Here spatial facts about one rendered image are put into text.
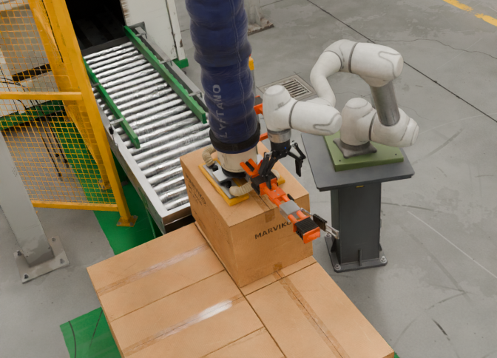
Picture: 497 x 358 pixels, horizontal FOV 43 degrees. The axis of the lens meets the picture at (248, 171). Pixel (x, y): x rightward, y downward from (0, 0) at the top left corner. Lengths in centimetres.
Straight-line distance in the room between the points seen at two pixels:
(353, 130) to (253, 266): 86
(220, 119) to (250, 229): 51
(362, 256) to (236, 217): 121
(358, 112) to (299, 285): 90
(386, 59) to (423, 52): 325
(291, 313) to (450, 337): 99
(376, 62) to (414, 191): 181
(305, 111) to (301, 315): 105
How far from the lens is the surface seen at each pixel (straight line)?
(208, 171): 298
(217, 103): 263
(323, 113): 218
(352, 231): 360
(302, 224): 246
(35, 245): 414
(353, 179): 321
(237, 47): 250
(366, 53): 265
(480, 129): 492
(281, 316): 288
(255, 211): 277
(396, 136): 312
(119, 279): 319
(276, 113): 223
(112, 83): 478
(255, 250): 289
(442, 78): 550
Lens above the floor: 280
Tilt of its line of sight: 38 degrees down
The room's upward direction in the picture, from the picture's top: 8 degrees counter-clockwise
